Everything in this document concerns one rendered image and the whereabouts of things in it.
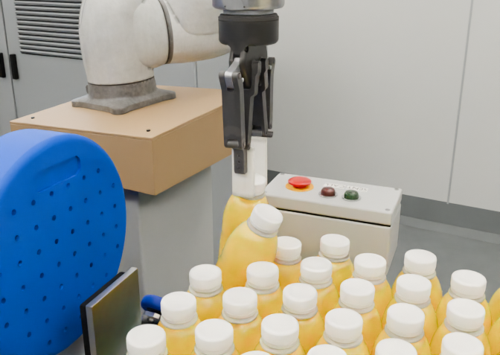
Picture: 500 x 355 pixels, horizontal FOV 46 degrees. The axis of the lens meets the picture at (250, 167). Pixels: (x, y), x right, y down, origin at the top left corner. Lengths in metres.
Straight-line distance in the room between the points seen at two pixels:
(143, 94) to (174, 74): 1.08
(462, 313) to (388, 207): 0.24
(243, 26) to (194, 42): 0.67
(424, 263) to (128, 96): 0.81
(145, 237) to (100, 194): 0.53
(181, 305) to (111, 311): 0.13
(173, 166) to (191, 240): 0.35
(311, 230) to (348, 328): 0.28
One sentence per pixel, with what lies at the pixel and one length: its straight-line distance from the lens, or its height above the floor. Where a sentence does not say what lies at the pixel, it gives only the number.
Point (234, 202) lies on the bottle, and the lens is 0.79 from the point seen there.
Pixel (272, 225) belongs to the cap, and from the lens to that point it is 0.72.
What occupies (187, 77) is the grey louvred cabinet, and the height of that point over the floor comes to 0.99.
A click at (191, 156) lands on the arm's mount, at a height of 1.04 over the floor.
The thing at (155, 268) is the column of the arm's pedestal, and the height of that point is 0.76.
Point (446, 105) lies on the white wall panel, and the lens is 3.33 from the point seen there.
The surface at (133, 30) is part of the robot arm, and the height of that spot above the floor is 1.29.
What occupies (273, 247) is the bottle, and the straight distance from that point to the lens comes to 0.74.
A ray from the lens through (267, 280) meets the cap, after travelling 0.71.
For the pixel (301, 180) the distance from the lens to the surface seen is 0.91.
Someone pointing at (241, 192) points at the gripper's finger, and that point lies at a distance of 0.78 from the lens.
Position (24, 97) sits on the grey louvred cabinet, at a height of 0.80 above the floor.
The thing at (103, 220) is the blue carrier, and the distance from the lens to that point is 0.83.
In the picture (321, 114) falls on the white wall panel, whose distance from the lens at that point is 3.56.
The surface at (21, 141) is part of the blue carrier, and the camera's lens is 0.73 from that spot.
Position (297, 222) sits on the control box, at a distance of 0.88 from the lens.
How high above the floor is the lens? 1.43
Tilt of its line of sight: 19 degrees down
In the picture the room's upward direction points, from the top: straight up
